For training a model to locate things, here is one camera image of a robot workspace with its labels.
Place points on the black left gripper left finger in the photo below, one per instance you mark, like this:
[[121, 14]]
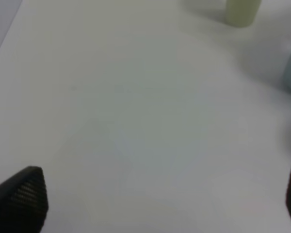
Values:
[[24, 202]]

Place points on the pale yellow-green plastic cup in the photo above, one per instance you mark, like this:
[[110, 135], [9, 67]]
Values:
[[241, 13]]

